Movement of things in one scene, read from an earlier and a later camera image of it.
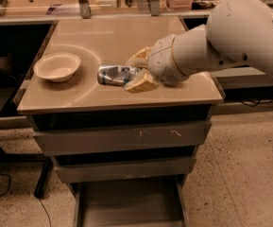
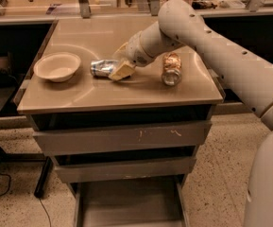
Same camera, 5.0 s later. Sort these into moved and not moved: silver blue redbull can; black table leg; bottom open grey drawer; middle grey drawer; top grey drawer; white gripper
Moved: white gripper; silver blue redbull can
Not moved: middle grey drawer; top grey drawer; bottom open grey drawer; black table leg
